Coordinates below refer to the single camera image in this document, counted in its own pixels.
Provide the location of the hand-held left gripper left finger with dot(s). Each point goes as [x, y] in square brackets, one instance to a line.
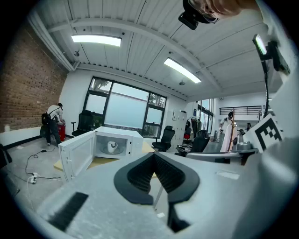
[123, 184]

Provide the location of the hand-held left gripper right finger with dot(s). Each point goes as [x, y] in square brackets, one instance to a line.
[187, 182]

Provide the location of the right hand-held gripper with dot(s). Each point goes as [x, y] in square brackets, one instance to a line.
[268, 133]

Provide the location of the white cup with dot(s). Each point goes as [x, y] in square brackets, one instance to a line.
[111, 147]

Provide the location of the black office chair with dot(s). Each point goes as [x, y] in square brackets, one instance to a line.
[166, 137]
[84, 123]
[198, 144]

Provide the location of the wooden coat rack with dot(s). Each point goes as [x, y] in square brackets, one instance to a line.
[232, 130]

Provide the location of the glass turntable plate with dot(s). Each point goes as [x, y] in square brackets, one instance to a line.
[104, 150]

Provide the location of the white lockers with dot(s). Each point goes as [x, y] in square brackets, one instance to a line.
[179, 126]

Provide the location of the black framed window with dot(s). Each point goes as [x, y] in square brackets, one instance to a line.
[126, 112]

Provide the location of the red box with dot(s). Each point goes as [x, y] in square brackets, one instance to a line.
[62, 133]

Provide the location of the long ceiling light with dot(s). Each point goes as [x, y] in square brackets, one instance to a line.
[182, 70]
[97, 40]

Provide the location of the white power strip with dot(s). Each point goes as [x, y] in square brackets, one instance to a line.
[33, 178]

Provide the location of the black bag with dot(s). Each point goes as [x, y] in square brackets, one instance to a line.
[45, 119]

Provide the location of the person's head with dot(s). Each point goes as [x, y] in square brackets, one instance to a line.
[225, 6]

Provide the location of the clothes rail with garments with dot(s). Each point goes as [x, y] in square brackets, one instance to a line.
[192, 126]

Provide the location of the black head camera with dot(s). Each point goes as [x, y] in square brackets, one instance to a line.
[188, 20]

